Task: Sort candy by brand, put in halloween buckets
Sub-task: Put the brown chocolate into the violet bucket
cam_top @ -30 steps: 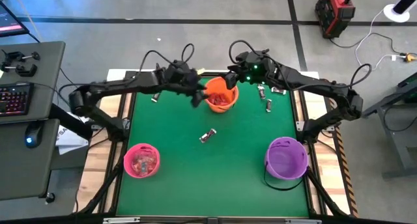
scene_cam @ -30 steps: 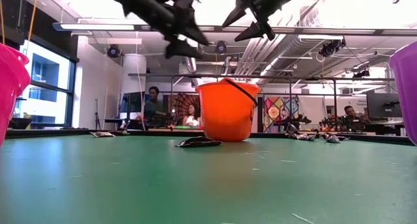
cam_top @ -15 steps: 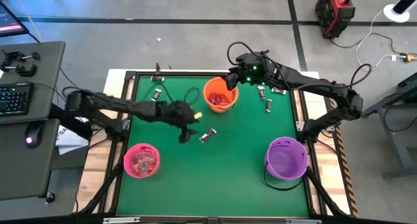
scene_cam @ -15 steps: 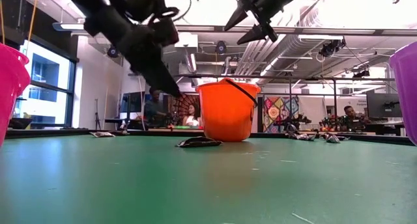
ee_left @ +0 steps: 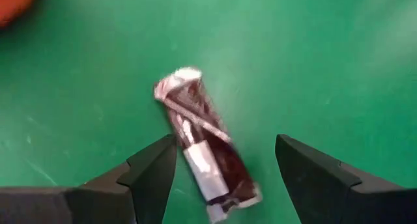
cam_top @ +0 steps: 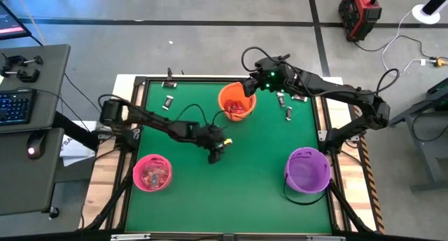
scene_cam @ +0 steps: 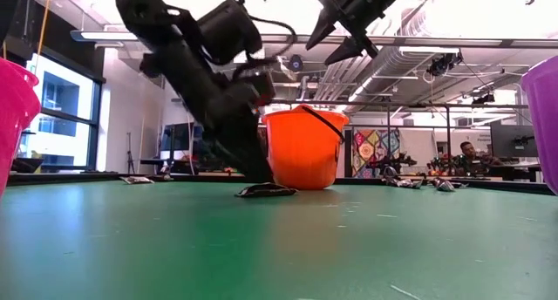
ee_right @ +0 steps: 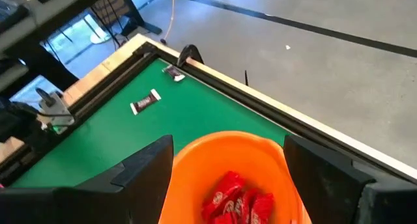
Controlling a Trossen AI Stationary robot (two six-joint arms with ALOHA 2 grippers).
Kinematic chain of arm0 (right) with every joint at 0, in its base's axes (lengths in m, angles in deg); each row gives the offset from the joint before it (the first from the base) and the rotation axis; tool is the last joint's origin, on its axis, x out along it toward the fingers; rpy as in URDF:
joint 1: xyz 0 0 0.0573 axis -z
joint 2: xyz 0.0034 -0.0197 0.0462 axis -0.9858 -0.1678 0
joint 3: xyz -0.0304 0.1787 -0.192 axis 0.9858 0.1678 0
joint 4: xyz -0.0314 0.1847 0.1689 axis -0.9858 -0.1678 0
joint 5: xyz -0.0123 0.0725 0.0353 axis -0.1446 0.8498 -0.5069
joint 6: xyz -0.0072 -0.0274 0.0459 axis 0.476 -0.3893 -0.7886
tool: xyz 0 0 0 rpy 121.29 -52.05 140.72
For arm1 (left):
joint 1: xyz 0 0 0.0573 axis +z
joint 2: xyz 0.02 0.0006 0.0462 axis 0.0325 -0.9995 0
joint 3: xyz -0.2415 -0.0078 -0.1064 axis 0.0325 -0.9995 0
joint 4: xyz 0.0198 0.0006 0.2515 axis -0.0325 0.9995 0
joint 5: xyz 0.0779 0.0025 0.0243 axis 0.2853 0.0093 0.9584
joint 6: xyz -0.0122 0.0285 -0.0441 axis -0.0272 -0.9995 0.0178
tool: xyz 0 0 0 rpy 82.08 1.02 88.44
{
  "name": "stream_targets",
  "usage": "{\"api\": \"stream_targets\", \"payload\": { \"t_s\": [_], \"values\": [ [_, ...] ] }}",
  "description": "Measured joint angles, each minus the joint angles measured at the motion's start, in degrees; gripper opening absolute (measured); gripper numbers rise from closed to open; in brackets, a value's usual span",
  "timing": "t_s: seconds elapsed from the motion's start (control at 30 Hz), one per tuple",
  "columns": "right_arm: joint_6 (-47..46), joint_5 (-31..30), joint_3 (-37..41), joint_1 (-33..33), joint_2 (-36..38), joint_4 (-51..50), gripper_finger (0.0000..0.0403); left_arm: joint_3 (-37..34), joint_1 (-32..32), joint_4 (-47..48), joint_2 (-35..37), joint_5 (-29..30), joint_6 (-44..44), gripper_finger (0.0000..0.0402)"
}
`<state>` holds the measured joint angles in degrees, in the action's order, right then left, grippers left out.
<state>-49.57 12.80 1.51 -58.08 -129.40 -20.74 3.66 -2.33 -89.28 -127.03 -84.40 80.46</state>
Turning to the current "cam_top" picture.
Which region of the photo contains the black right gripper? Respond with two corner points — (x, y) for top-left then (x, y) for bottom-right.
(242, 69), (281, 97)

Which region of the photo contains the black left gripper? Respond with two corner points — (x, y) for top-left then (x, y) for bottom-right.
(199, 125), (228, 165)

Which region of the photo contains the orange halloween bucket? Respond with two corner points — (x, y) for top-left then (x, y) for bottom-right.
(217, 81), (258, 123)

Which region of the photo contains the clear wrapper candy pack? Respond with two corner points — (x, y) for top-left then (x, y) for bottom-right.
(155, 163), (171, 188)
(140, 163), (158, 189)

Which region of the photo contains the pink halloween bucket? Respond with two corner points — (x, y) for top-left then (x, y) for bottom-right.
(132, 153), (174, 193)

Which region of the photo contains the purple halloween bucket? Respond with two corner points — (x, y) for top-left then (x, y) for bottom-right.
(281, 146), (332, 206)

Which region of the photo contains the light wooden table board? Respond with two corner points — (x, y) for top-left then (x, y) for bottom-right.
(80, 74), (386, 235)

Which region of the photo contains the red and black case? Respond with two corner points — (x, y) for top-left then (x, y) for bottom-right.
(337, 0), (383, 43)

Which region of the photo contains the white paper sheet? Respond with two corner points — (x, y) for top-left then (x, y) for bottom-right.
(59, 120), (98, 167)

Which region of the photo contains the grey desk panel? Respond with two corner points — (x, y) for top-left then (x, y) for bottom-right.
(0, 43), (71, 134)
(0, 128), (66, 216)

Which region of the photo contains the black computer mouse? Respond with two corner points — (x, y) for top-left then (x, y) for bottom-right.
(26, 131), (47, 160)

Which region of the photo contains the white round base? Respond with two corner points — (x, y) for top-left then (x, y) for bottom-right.
(411, 4), (442, 25)

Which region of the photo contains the grey metal stand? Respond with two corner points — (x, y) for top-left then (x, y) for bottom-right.
(388, 76), (448, 193)

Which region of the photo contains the black pole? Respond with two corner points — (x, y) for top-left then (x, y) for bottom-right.
(421, 0), (448, 16)

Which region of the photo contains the backlit black keyboard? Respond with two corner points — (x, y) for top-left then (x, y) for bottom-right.
(0, 88), (38, 127)

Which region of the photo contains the black c-clamp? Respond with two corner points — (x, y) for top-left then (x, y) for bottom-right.
(1, 54), (45, 69)
(0, 68), (40, 83)

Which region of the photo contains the laptop screen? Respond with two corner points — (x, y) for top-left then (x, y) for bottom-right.
(0, 1), (32, 41)

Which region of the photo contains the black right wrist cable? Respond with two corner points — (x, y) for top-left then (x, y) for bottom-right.
(240, 46), (281, 76)

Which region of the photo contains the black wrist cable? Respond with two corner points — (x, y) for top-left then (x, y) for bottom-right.
(173, 102), (232, 130)
(240, 46), (281, 76)

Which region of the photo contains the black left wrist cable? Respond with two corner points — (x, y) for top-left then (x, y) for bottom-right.
(173, 102), (232, 130)

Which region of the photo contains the black table frame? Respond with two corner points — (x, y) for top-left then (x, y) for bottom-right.
(78, 74), (379, 241)

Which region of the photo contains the silver metal bracket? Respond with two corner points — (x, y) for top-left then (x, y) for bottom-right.
(306, 235), (347, 241)
(110, 233), (151, 241)

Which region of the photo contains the black left shoulder cable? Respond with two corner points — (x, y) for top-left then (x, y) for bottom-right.
(97, 92), (127, 111)

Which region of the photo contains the white floor cable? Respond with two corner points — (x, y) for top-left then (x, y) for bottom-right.
(380, 8), (438, 77)

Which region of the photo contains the black right elbow cable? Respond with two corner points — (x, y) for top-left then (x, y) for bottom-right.
(376, 68), (400, 97)

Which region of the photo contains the black floor cable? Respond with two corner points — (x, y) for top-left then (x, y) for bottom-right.
(353, 34), (437, 60)

